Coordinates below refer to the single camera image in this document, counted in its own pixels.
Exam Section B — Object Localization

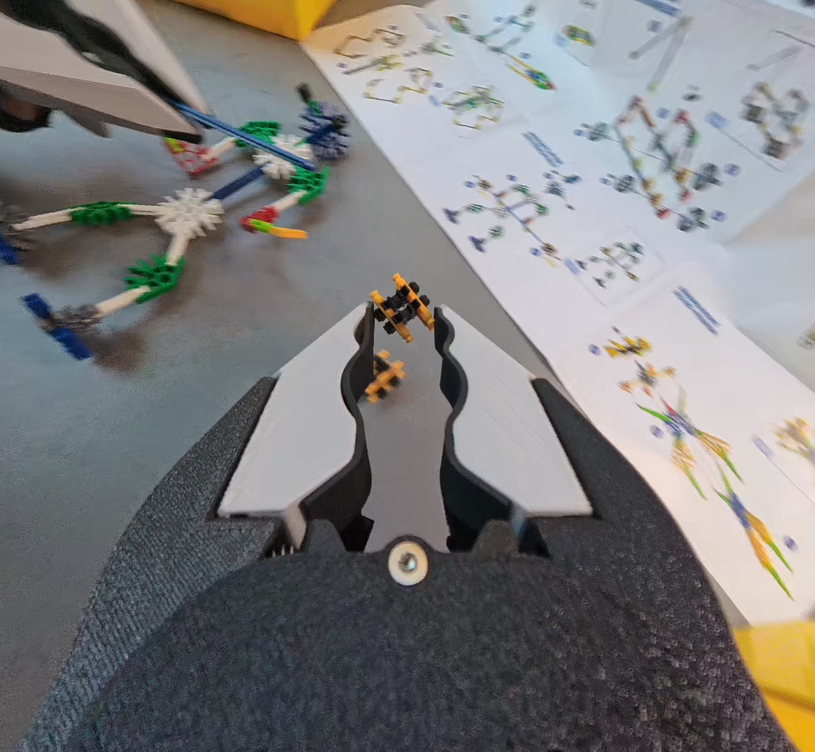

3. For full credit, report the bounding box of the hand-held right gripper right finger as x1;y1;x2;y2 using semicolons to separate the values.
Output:
433;304;596;552

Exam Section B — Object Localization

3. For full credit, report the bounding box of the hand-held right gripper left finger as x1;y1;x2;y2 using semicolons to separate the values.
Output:
214;304;379;552

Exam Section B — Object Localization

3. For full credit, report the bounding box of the black yellow toy wheel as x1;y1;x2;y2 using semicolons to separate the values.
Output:
362;350;411;404
367;271;438;345

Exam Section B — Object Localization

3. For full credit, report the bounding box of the colourful rod connector toy model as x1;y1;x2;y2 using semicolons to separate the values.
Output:
0;81;352;365

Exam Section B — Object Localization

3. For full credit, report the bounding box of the blue toy rod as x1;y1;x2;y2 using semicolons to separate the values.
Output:
172;101;317;174

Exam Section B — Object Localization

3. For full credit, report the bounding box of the white building instruction sheet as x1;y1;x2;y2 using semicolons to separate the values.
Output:
300;0;815;632

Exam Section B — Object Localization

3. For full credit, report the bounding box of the yellow box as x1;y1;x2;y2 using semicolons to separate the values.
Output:
730;619;815;752

